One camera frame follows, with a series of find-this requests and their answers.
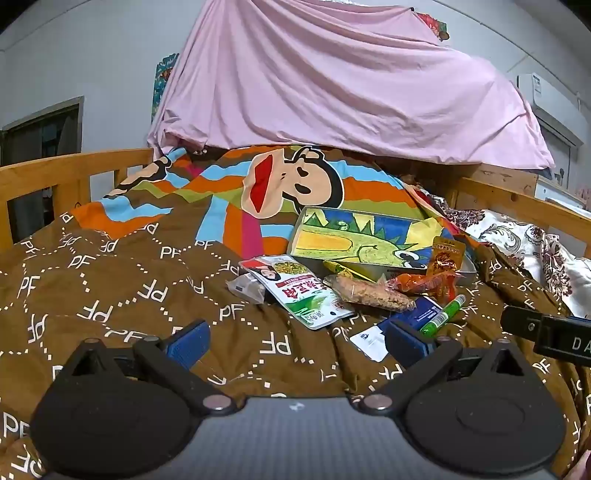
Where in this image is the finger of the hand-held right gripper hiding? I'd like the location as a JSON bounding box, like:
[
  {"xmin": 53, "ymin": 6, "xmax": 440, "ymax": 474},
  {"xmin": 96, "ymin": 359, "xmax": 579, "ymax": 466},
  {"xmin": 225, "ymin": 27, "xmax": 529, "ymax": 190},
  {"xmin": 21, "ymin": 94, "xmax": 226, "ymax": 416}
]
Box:
[{"xmin": 501, "ymin": 305, "xmax": 548, "ymax": 346}]

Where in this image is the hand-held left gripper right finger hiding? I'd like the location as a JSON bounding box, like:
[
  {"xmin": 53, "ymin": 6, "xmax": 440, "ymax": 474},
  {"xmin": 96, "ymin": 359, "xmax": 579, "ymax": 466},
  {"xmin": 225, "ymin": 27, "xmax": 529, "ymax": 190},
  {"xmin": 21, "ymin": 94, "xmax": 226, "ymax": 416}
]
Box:
[{"xmin": 353, "ymin": 320, "xmax": 532, "ymax": 414}]

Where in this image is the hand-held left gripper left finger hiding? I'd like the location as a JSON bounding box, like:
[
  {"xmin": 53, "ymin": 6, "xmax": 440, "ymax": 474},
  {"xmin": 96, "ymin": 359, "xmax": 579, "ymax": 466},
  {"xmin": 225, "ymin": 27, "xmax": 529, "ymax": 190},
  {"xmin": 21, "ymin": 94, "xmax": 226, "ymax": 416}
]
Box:
[{"xmin": 59, "ymin": 320, "xmax": 237, "ymax": 415}]

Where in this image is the green tube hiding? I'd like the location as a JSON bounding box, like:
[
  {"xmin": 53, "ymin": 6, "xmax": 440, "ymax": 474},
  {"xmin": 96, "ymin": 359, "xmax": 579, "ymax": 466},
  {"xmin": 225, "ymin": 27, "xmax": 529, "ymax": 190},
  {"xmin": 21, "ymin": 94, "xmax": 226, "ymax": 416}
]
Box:
[{"xmin": 419, "ymin": 294, "xmax": 467, "ymax": 337}]

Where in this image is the clear peanut brittle packet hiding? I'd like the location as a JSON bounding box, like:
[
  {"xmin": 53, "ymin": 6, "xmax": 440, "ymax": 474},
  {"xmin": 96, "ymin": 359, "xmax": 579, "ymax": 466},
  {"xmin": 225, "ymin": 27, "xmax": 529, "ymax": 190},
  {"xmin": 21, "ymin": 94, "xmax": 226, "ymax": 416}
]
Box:
[{"xmin": 323, "ymin": 274, "xmax": 416, "ymax": 313}]

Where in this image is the orange-red sausage packet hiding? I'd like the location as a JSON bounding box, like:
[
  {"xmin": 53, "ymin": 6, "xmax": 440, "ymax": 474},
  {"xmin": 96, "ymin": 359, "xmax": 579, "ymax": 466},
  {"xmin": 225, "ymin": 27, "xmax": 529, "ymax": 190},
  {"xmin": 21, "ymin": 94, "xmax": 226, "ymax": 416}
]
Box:
[{"xmin": 385, "ymin": 272, "xmax": 455, "ymax": 296}]

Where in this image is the golden orange snack packet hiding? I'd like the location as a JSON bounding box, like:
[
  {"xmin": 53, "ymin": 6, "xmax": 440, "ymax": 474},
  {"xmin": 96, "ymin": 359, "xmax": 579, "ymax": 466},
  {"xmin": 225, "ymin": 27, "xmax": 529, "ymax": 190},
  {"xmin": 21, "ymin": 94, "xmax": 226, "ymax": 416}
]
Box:
[{"xmin": 425, "ymin": 235, "xmax": 467, "ymax": 278}]

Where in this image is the yellow-green snack bar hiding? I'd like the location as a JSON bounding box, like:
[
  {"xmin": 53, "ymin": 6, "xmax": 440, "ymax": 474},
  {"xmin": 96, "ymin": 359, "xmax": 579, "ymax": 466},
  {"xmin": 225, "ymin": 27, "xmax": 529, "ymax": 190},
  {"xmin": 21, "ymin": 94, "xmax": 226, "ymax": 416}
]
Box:
[{"xmin": 322, "ymin": 260, "xmax": 384, "ymax": 283}]

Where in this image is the grey box with dinosaur drawing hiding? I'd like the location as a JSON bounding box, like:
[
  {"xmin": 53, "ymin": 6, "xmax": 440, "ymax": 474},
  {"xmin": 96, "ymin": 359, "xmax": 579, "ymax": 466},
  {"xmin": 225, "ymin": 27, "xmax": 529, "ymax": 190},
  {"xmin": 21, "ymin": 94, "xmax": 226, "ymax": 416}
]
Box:
[{"xmin": 288, "ymin": 207, "xmax": 476, "ymax": 280}]

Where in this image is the white flat packet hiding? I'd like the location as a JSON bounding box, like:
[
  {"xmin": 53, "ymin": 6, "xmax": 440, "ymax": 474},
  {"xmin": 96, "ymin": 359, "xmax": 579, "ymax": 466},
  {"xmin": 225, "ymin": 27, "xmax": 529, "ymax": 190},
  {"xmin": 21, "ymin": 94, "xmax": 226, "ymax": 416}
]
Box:
[{"xmin": 349, "ymin": 323, "xmax": 393, "ymax": 363}]

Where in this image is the small clear packet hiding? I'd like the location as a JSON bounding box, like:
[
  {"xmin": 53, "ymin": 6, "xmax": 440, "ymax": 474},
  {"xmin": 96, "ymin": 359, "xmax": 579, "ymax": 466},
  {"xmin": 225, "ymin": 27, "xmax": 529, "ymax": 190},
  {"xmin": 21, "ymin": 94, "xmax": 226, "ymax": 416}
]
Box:
[{"xmin": 225, "ymin": 272, "xmax": 267, "ymax": 305}]

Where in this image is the white floral satin cloth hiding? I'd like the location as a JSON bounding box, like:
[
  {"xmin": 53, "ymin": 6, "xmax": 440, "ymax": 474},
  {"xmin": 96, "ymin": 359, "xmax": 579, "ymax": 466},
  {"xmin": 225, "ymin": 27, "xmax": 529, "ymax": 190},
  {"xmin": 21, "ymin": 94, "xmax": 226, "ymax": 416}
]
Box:
[{"xmin": 429, "ymin": 194, "xmax": 591, "ymax": 319}]

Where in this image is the brown cartoon printed blanket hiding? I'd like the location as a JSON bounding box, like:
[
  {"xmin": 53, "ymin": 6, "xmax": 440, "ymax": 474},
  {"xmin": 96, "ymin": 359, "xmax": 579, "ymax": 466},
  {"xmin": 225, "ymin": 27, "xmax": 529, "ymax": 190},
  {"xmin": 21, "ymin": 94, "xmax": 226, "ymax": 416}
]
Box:
[{"xmin": 0, "ymin": 145, "xmax": 591, "ymax": 480}]

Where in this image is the white appliance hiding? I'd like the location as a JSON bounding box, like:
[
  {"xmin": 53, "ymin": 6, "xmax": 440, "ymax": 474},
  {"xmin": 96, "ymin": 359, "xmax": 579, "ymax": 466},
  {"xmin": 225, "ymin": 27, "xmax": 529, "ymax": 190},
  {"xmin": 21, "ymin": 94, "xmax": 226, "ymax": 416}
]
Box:
[{"xmin": 538, "ymin": 178, "xmax": 591, "ymax": 208}]

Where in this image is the white air conditioner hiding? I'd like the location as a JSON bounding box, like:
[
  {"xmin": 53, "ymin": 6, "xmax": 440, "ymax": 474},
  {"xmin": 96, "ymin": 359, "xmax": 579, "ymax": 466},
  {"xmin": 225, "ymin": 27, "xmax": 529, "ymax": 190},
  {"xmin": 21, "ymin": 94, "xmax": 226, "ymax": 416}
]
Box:
[{"xmin": 516, "ymin": 73, "xmax": 583, "ymax": 144}]

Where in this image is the pink hanging sheet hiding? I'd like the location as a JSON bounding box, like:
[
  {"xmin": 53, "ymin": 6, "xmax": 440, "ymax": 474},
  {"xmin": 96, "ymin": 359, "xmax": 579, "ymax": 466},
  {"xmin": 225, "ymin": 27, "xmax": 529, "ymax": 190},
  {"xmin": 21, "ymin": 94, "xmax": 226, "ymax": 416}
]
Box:
[{"xmin": 147, "ymin": 0, "xmax": 557, "ymax": 171}]

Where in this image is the wooden bed frame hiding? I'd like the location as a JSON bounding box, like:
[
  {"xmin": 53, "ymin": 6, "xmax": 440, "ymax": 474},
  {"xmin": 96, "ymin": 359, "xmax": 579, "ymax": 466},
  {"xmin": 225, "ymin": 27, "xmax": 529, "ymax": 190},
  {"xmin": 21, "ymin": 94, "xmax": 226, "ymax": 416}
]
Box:
[{"xmin": 0, "ymin": 148, "xmax": 591, "ymax": 252}]

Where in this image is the floral wall hanging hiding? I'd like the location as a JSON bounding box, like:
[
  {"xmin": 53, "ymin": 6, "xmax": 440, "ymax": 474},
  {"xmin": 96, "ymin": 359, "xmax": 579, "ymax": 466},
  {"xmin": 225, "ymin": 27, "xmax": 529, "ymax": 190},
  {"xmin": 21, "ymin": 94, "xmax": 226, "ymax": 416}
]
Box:
[
  {"xmin": 416, "ymin": 11, "xmax": 451, "ymax": 42},
  {"xmin": 151, "ymin": 53, "xmax": 180, "ymax": 123}
]

